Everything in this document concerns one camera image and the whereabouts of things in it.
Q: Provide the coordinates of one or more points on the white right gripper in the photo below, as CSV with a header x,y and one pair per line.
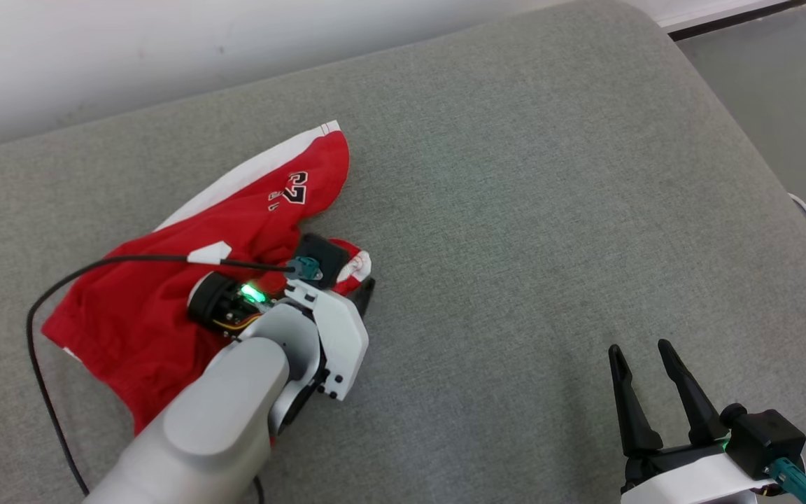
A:
x,y
690,479

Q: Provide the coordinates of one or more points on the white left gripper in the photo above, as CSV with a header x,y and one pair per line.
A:
x,y
340,336

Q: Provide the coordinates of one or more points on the red white basketball jersey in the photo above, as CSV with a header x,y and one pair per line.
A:
x,y
137,315

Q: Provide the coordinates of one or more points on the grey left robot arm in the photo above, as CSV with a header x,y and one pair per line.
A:
x,y
207,434

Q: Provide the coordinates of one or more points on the grey fabric sofa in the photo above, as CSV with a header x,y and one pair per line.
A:
x,y
515,245

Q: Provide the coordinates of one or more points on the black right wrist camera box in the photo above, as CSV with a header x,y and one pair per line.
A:
x,y
767,437

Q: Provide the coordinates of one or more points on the white black wall baseboard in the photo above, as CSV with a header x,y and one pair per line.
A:
x,y
718,15

